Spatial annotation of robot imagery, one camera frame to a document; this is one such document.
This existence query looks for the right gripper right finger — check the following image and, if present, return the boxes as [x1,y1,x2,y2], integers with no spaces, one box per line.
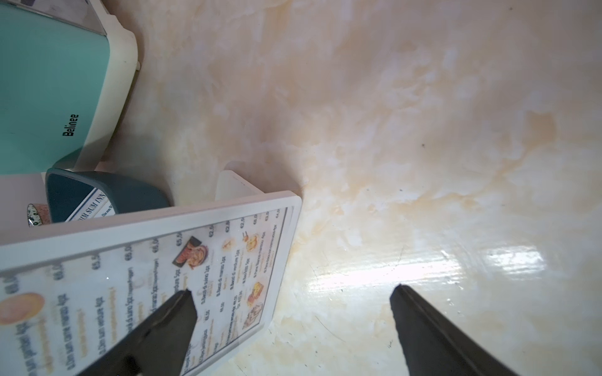
[390,285,515,375]

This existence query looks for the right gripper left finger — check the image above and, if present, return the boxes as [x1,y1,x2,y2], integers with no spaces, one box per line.
[81,290,198,375]

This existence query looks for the white acrylic menu holder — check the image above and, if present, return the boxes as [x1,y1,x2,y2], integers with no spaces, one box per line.
[1,169,302,375]

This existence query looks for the old menu sheet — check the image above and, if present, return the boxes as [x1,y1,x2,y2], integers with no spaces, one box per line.
[1,207,294,375]

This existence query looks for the new dim sum menu sheet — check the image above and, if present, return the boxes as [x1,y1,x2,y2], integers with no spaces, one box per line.
[66,188,116,222]

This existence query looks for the patterned small plate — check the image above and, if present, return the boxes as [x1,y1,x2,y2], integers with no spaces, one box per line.
[26,203,52,227]

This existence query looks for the dark teal plastic tray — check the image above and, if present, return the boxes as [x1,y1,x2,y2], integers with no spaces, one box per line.
[45,169,170,222]

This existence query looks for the mint green toaster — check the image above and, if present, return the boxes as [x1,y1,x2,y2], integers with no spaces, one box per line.
[1,1,139,175]

